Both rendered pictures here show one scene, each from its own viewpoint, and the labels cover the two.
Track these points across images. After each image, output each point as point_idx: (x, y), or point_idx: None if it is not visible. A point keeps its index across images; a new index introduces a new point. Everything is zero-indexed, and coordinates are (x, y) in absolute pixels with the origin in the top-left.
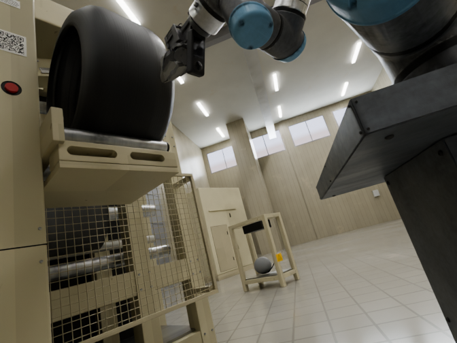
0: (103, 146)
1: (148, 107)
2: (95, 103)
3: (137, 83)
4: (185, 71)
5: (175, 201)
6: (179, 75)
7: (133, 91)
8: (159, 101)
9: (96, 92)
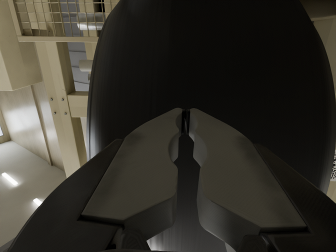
0: None
1: (187, 48)
2: (321, 47)
3: (235, 111)
4: (89, 179)
5: (48, 6)
6: (125, 140)
7: (246, 84)
8: (152, 72)
9: (327, 71)
